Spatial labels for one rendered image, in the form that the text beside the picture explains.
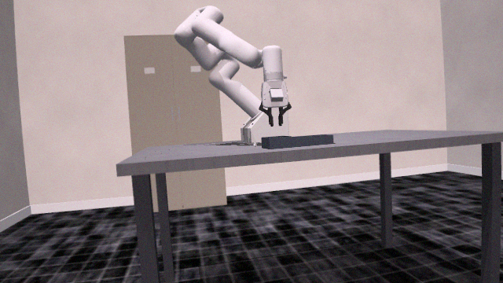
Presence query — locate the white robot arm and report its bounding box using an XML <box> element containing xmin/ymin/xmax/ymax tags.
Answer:
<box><xmin>174</xmin><ymin>6</ymin><xmax>287</xmax><ymax>121</ymax></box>

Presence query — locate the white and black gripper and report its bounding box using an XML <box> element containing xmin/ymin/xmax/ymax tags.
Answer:
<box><xmin>259</xmin><ymin>79</ymin><xmax>292</xmax><ymax>127</ymax></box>

